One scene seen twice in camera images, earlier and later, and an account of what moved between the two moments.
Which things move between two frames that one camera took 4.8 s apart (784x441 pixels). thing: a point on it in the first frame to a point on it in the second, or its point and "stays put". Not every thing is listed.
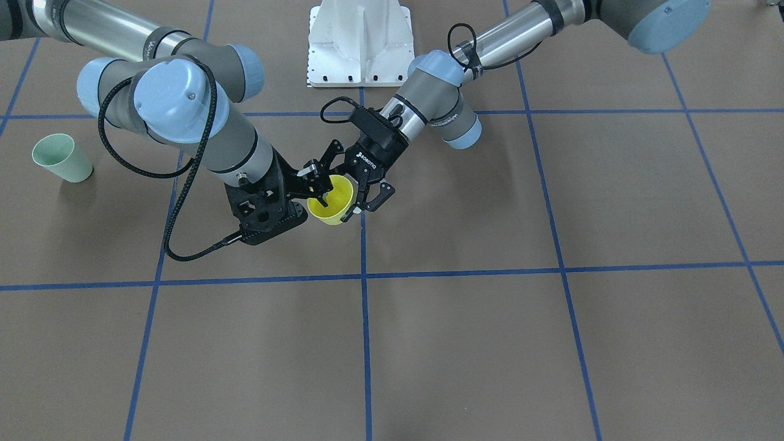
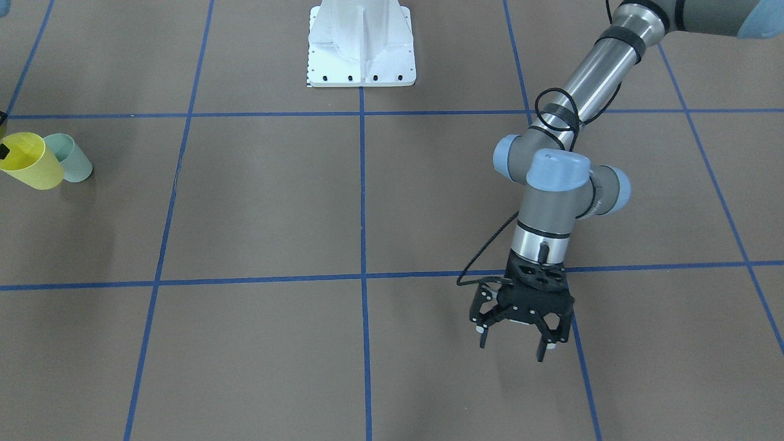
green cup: (57, 152) stays put
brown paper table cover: (607, 264) stays put
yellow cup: (339, 199) to (30, 161)
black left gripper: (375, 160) to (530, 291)
